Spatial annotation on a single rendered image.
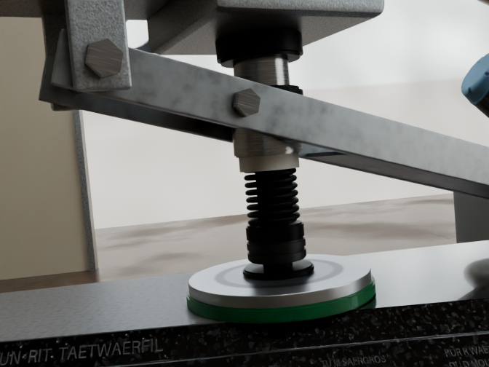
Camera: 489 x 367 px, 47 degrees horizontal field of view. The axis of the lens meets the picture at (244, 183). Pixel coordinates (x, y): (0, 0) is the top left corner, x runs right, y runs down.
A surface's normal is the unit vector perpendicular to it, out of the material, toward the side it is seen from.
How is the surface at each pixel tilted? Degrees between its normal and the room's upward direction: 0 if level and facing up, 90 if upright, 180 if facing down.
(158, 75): 90
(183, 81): 90
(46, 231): 90
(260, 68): 90
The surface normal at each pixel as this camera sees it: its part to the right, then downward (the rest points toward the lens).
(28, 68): 0.11, 0.04
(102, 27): 0.44, 0.01
